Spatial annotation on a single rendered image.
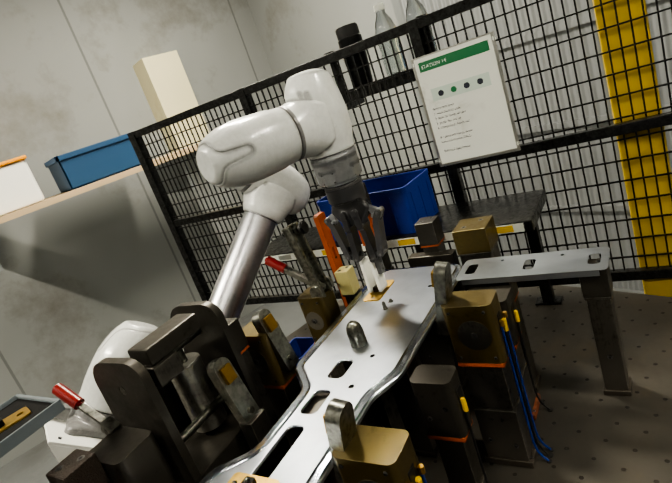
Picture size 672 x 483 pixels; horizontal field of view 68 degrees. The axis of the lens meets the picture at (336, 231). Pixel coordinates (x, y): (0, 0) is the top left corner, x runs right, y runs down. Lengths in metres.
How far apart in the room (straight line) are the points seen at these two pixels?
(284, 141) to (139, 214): 2.96
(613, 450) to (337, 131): 0.76
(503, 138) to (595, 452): 0.77
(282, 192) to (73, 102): 2.49
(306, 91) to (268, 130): 0.11
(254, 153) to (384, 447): 0.48
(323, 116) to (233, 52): 3.37
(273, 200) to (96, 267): 2.41
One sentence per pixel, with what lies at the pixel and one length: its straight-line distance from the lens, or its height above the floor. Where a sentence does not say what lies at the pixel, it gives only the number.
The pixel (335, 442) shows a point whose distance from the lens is 0.67.
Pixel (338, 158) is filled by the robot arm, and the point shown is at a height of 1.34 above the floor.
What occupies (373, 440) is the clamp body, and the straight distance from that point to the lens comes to 0.67.
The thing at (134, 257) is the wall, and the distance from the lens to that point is 3.76.
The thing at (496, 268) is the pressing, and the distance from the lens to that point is 1.10.
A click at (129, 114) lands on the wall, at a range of 3.82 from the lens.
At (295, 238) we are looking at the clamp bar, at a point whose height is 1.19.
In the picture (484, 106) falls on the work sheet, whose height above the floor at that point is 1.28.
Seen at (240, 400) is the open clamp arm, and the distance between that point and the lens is 0.90.
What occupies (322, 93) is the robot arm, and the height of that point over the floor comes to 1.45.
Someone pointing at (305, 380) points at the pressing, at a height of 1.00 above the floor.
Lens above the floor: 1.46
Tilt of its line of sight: 16 degrees down
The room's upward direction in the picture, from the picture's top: 19 degrees counter-clockwise
